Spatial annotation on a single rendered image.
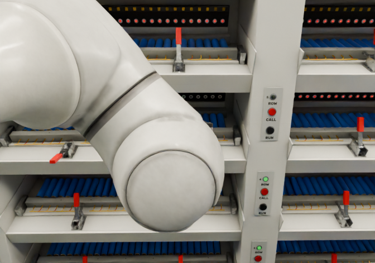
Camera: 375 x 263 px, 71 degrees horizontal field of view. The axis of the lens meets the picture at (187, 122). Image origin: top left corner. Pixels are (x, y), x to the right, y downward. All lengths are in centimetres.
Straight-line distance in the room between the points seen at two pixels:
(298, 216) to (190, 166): 64
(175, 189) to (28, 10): 16
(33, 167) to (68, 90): 52
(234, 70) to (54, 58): 44
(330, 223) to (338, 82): 38
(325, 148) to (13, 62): 67
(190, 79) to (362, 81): 38
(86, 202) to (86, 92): 59
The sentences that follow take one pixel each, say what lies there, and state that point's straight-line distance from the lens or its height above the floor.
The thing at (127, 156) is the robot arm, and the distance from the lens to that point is 21.
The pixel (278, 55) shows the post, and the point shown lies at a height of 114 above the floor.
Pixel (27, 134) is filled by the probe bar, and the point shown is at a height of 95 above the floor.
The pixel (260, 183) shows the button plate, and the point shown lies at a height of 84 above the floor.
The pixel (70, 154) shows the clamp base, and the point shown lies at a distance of 68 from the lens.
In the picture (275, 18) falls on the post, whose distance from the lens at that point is 60.
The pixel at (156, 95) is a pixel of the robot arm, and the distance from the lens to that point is 24.
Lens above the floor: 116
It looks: 16 degrees down
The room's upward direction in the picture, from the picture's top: straight up
